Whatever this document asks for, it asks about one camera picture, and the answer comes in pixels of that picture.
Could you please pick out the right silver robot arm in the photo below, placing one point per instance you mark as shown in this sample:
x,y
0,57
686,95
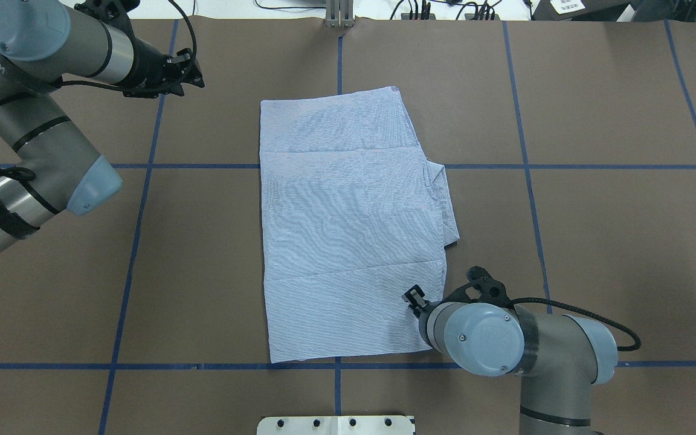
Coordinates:
x,y
559,358

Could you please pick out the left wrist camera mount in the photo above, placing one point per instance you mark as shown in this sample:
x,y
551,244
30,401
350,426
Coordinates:
x,y
107,11

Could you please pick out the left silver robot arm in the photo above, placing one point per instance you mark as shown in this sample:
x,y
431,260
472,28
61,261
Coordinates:
x,y
47,165

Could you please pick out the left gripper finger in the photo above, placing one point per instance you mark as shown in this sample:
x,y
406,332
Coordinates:
x,y
180,61
194,77

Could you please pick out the light blue striped shirt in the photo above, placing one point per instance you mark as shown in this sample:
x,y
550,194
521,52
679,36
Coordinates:
x,y
353,215

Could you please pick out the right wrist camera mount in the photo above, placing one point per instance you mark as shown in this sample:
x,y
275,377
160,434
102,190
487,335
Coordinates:
x,y
480,288

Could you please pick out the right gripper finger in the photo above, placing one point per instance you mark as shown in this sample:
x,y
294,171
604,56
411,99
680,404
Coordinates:
x,y
419,310
415,298

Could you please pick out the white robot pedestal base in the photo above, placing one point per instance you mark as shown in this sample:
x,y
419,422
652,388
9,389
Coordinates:
x,y
373,424

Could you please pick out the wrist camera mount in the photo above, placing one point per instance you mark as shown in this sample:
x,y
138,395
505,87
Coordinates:
x,y
107,11
480,288

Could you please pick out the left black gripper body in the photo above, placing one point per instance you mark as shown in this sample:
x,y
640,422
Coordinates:
x,y
146,64

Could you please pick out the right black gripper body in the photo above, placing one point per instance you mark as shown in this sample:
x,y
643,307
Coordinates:
x,y
415,299

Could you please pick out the aluminium frame post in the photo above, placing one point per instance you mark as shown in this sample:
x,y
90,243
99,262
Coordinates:
x,y
339,13

